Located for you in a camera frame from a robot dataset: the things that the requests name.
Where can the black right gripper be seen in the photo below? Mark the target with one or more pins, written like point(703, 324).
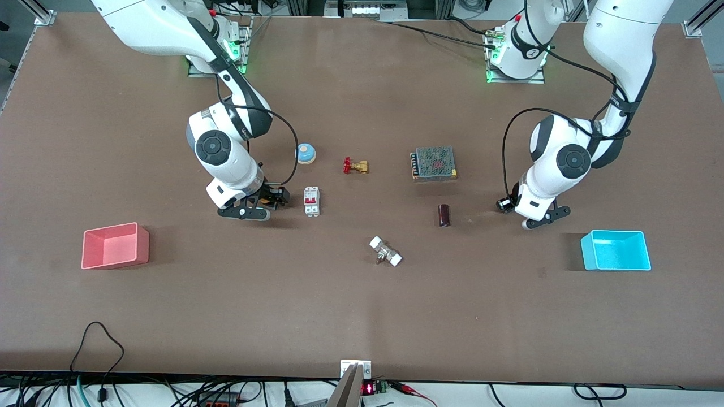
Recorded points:
point(272, 194)

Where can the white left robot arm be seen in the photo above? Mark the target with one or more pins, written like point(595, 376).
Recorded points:
point(622, 34)

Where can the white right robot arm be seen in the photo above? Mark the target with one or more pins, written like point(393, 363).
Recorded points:
point(164, 28)

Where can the white circuit breaker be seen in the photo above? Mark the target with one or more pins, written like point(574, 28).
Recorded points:
point(311, 206)

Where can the cyan plastic box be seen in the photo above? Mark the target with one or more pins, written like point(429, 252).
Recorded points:
point(616, 254)

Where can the blue domed button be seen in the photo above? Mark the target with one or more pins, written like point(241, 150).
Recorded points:
point(305, 151)

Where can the dark brown cylindrical capacitor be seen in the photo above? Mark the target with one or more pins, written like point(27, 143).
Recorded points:
point(444, 216)

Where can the metal mesh power supply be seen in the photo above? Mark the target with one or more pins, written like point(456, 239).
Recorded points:
point(434, 164)

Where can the pink plastic box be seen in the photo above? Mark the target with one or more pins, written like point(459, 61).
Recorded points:
point(113, 249)

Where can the white-capped metal pipe fitting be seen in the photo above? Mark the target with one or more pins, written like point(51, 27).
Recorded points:
point(385, 252)

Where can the red alligator clip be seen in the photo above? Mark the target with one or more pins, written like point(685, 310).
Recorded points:
point(412, 389)

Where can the circuit board red display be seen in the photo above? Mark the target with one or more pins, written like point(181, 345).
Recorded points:
point(367, 388)

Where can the white mount bracket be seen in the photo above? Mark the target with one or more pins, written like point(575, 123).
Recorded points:
point(366, 367)

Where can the grey camera mount pole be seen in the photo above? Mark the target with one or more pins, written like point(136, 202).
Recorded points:
point(348, 393)

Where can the aluminium frame profile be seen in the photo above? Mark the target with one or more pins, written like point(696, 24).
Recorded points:
point(694, 27)
point(44, 18)

